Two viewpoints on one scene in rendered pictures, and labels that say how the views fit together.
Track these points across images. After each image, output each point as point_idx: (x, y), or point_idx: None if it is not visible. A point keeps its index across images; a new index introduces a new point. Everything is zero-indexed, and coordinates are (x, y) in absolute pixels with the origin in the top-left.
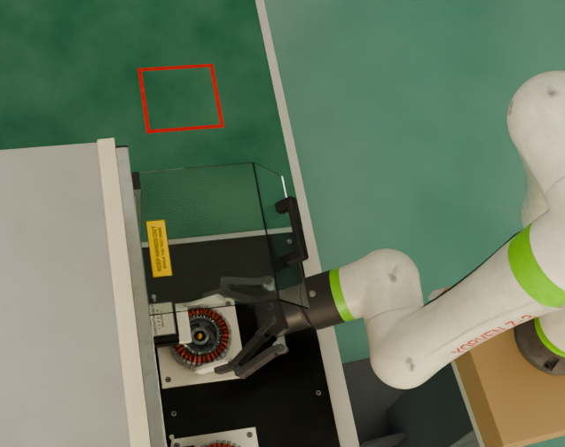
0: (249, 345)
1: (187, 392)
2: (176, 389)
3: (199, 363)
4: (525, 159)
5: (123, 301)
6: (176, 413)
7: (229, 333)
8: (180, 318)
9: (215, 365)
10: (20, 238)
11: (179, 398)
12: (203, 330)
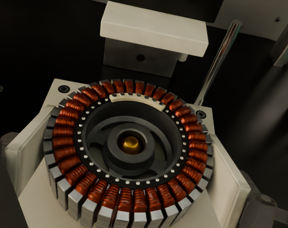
0: (3, 216)
1: (25, 120)
2: (41, 104)
3: (59, 112)
4: None
5: None
6: None
7: (117, 211)
8: (175, 23)
9: (25, 128)
10: None
11: (20, 104)
12: (144, 153)
